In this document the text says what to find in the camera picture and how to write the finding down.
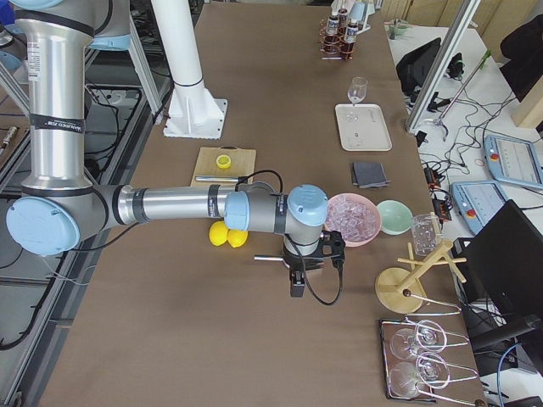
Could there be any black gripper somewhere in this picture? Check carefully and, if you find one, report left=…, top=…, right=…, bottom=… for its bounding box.
left=283, top=230, right=345, bottom=271

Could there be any copper wire bottle basket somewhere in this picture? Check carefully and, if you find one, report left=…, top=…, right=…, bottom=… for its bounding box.
left=319, top=15, right=353, bottom=60

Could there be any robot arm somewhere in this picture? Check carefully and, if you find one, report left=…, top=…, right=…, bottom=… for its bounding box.
left=6, top=1, right=344, bottom=273

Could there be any pink bowl of ice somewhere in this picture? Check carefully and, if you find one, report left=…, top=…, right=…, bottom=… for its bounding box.
left=324, top=193, right=382, bottom=248

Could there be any green bowl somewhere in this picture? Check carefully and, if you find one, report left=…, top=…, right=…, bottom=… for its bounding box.
left=377, top=200, right=413, bottom=236

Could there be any steel ice scoop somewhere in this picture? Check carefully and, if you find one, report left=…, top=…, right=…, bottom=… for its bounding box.
left=253, top=254, right=285, bottom=263

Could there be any wooden cup tree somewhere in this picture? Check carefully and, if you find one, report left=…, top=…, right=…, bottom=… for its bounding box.
left=375, top=239, right=467, bottom=316

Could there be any grey folded cloth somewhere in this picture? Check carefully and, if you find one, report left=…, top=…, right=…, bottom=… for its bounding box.
left=351, top=162, right=389, bottom=188

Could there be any whole lemon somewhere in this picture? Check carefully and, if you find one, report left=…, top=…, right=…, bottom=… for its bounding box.
left=227, top=229, right=249, bottom=248
left=208, top=220, right=229, bottom=247

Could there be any glass tumbler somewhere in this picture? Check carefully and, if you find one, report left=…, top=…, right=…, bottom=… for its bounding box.
left=411, top=213, right=438, bottom=256

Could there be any steel muddler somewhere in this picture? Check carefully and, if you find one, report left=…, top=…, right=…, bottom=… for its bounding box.
left=194, top=176, right=239, bottom=183

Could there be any cream serving tray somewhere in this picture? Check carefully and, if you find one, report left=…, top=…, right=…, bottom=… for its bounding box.
left=334, top=103, right=392, bottom=152

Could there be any hanging wine glass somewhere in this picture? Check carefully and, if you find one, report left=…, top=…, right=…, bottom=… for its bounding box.
left=389, top=352, right=451, bottom=400
left=389, top=320, right=447, bottom=360

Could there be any bamboo cutting board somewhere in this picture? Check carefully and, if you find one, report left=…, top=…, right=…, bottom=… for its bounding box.
left=190, top=147, right=256, bottom=187

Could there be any lemon half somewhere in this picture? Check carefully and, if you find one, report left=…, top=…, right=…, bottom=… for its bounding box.
left=216, top=154, right=232, bottom=170

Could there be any teach pendant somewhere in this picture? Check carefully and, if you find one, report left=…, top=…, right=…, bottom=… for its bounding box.
left=484, top=135, right=542, bottom=189
left=450, top=180, right=508, bottom=235

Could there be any wine glass on tray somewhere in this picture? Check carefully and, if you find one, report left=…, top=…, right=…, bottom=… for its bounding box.
left=347, top=77, right=368, bottom=106

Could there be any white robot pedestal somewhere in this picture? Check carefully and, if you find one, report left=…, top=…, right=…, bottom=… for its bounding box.
left=152, top=0, right=227, bottom=140

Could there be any aluminium frame post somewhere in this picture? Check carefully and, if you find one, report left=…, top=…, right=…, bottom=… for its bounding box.
left=406, top=0, right=480, bottom=134

